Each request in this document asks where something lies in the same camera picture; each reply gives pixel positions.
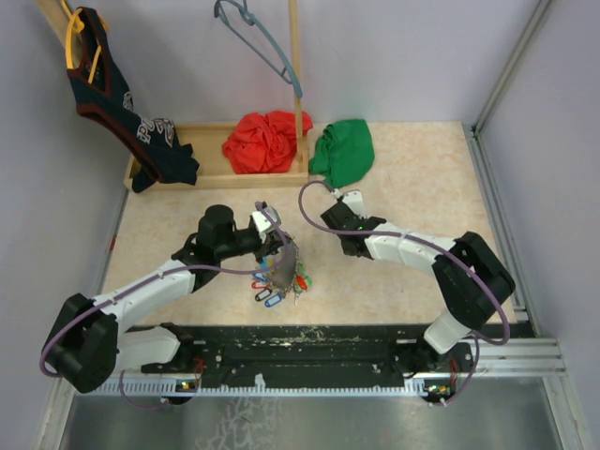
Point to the grey cable duct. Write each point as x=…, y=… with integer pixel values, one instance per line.
x=185, y=386

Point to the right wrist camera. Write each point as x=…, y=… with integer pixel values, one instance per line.
x=353, y=199

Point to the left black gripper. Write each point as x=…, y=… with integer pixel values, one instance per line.
x=273, y=243

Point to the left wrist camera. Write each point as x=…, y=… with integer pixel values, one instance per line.
x=265, y=219

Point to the wooden tray rack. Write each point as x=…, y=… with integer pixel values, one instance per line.
x=206, y=139

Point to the green crumpled cloth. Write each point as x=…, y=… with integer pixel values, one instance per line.
x=344, y=153

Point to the bunch of coloured keys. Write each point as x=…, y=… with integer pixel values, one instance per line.
x=269, y=297

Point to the navy blue tank top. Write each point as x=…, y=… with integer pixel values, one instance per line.
x=108, y=101

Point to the red crumpled cloth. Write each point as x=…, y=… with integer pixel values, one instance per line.
x=262, y=143

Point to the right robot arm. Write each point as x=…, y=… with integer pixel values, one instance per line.
x=471, y=278

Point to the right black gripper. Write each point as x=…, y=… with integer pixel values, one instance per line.
x=364, y=219

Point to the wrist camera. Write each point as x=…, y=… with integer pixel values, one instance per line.
x=265, y=219
x=353, y=199

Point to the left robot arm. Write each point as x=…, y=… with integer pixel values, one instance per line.
x=93, y=338

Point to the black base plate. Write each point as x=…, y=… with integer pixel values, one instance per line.
x=312, y=356

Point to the yellow clothes hanger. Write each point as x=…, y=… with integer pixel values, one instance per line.
x=76, y=26

